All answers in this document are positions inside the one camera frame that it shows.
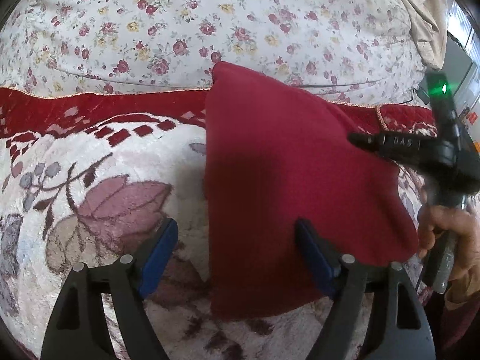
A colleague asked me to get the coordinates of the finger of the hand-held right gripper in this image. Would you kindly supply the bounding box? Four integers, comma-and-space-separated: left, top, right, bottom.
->
349, 131, 441, 166

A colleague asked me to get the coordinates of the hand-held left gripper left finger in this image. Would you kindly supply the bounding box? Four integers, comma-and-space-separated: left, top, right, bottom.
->
40, 217, 179, 360

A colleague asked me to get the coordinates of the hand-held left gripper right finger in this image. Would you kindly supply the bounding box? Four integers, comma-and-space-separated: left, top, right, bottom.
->
295, 219, 438, 360

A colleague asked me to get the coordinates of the dark red garment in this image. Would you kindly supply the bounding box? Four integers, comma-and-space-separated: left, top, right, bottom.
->
204, 61, 421, 321

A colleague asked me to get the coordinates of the person's right forearm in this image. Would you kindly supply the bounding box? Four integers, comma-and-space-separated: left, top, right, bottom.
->
422, 287, 480, 360

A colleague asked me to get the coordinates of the person's right hand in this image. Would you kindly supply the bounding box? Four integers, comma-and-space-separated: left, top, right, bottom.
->
415, 205, 480, 302

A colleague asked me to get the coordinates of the red and white plush blanket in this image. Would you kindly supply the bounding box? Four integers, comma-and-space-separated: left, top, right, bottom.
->
0, 86, 451, 360

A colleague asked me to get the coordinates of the white cabinet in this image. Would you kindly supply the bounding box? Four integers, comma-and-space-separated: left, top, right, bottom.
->
444, 0, 480, 151

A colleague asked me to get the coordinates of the beige cloth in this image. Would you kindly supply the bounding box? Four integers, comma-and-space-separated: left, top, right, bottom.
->
375, 0, 451, 72

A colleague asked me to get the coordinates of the floral print quilt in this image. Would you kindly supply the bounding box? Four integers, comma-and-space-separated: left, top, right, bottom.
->
0, 0, 432, 106

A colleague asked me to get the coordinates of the black cable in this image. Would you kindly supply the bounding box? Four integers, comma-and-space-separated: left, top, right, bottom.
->
397, 87, 430, 106

